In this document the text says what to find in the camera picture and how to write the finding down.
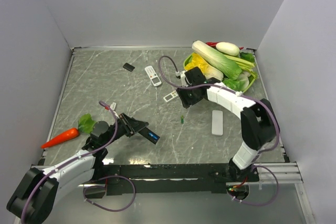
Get green plastic tray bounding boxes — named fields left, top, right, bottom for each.
left=183, top=53, right=257, bottom=93

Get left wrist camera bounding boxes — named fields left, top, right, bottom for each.
left=105, top=102, right=117, bottom=111

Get green leaf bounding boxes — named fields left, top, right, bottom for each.
left=78, top=113, right=96, bottom=134

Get blue battery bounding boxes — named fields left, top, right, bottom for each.
left=148, top=132, right=160, bottom=141

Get green napa cabbage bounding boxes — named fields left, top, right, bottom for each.
left=192, top=40, right=242, bottom=80

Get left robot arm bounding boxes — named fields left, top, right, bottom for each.
left=6, top=113, right=159, bottom=223

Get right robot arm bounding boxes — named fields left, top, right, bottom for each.
left=176, top=67, right=280, bottom=181

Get small white button remote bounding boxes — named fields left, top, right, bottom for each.
left=163, top=90, right=179, bottom=103

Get red chili pepper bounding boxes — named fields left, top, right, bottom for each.
left=206, top=42, right=218, bottom=47

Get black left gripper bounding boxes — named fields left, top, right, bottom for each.
left=102, top=112, right=149, bottom=147

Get green celery stalks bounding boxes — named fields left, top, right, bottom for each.
left=225, top=52, right=258, bottom=79

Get black battery cover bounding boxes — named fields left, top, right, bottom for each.
left=123, top=63, right=135, bottom=72

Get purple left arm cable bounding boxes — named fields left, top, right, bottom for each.
left=20, top=100, right=119, bottom=224

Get white remote with screen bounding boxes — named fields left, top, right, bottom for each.
left=144, top=66, right=162, bottom=87

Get black remote control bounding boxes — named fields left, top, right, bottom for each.
left=139, top=127, right=160, bottom=144

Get white remote control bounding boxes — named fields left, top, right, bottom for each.
left=211, top=110, right=223, bottom=136

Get white radish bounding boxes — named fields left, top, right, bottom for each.
left=215, top=42, right=240, bottom=57

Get green lettuce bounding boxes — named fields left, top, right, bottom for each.
left=223, top=73, right=249, bottom=92

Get yellow napa cabbage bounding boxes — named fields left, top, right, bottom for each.
left=183, top=52, right=224, bottom=81

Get orange carrot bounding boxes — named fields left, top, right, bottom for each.
left=40, top=127, right=80, bottom=149

